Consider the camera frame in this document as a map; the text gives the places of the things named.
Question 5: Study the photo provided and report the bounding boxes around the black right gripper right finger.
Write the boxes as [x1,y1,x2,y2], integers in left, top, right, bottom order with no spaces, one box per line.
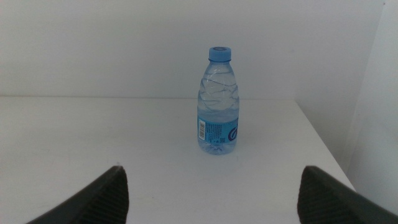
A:
[297,165,398,224]

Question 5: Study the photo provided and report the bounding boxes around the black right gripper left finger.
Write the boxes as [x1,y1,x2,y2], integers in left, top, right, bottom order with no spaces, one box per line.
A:
[26,165,129,224]

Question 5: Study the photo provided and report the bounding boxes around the clear water bottle blue cap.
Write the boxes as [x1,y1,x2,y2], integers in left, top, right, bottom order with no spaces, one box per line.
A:
[197,46,240,156]

